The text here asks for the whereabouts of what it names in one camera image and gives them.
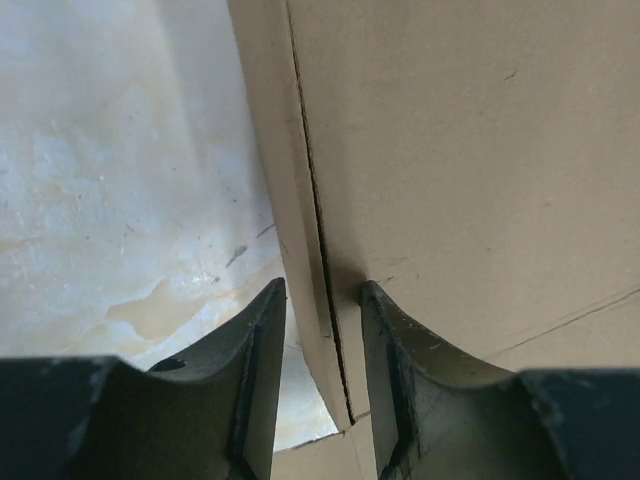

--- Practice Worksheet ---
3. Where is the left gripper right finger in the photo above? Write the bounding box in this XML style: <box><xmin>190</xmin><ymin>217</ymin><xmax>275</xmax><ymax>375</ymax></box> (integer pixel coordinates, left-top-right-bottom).
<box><xmin>359</xmin><ymin>281</ymin><xmax>639</xmax><ymax>479</ymax></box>

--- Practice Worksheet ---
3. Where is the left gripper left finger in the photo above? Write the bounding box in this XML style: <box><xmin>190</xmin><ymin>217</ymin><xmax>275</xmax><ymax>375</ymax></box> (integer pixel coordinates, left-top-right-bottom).
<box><xmin>1</xmin><ymin>278</ymin><xmax>286</xmax><ymax>479</ymax></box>

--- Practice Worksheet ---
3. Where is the brown cardboard box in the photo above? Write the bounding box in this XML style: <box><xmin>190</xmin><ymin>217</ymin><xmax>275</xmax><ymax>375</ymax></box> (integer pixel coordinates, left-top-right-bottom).
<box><xmin>229</xmin><ymin>1</ymin><xmax>639</xmax><ymax>479</ymax></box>

